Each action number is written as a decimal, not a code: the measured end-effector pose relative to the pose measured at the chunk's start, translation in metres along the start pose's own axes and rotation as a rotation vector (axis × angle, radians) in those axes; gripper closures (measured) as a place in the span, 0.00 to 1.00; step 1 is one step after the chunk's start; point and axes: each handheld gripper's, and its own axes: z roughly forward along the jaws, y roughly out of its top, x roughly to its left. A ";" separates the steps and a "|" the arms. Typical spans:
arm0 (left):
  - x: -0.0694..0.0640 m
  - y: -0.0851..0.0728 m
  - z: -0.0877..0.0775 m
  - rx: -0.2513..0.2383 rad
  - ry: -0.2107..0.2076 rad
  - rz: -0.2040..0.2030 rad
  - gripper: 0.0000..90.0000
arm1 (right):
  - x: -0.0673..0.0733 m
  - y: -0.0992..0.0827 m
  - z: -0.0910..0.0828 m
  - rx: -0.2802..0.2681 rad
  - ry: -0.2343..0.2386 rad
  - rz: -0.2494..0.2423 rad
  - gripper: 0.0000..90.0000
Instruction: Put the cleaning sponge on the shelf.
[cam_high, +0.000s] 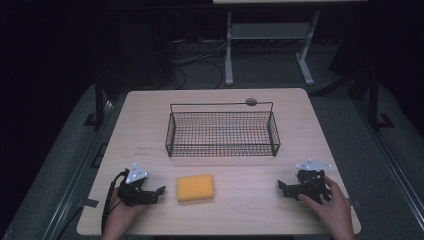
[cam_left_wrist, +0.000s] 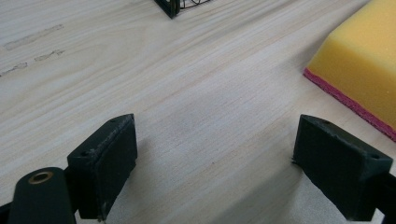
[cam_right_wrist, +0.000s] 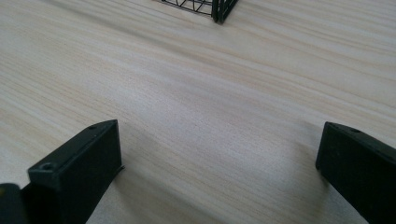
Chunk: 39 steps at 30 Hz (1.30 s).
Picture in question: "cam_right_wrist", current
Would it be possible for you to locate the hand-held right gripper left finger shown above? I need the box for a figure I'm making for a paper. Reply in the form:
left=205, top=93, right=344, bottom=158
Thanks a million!
left=21, top=119, right=125, bottom=224

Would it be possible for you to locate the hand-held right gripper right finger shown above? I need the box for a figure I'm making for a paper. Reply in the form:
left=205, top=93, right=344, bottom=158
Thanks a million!
left=315, top=121, right=396, bottom=224

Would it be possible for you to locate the black wire mesh basket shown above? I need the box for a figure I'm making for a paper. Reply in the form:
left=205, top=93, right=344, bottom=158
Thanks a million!
left=154, top=0, right=240, bottom=24

